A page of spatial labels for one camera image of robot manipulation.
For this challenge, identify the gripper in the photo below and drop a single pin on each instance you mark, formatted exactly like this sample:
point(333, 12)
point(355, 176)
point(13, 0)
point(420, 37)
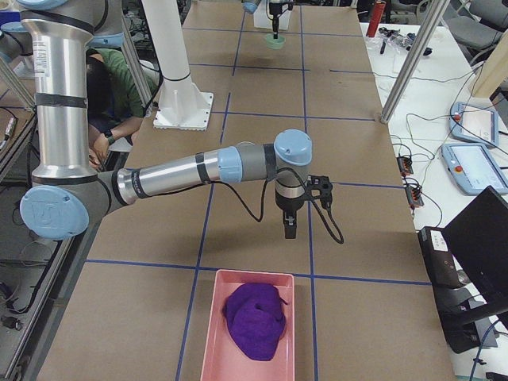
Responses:
point(275, 9)
point(287, 204)

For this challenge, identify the green bowl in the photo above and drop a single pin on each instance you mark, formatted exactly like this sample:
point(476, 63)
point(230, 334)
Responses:
point(274, 42)

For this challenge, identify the purple cloth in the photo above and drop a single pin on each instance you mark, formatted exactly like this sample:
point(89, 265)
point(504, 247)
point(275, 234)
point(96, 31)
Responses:
point(255, 319)

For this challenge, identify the black box device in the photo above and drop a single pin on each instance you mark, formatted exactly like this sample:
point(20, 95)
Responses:
point(439, 261)

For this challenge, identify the clear plastic bin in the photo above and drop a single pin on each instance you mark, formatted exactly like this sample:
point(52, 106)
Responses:
point(274, 18)

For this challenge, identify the red cylinder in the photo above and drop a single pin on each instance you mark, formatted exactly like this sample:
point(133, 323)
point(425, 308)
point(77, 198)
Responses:
point(376, 16)

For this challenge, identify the pink plastic bin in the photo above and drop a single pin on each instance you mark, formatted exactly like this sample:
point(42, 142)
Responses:
point(223, 360)

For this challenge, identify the person in green shirt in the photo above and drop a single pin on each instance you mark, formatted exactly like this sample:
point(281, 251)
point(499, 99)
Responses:
point(115, 109)

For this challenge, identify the black monitor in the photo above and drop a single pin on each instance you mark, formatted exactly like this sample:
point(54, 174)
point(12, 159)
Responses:
point(477, 237)

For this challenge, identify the near teach pendant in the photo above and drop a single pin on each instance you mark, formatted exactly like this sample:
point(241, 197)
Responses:
point(473, 167)

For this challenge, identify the teach pendant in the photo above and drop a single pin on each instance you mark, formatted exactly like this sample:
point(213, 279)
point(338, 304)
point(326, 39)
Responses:
point(474, 124)
point(473, 167)

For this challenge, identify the far teach pendant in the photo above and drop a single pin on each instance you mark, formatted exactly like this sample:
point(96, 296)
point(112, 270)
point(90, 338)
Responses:
point(474, 124)

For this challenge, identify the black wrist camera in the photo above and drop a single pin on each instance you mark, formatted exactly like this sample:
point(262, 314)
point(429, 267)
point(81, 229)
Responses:
point(320, 189)

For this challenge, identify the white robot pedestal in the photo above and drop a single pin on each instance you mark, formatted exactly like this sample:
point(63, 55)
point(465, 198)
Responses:
point(181, 104)

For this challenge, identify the aluminium frame post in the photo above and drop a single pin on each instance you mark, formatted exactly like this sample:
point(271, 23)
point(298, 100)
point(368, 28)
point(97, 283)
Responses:
point(424, 34)

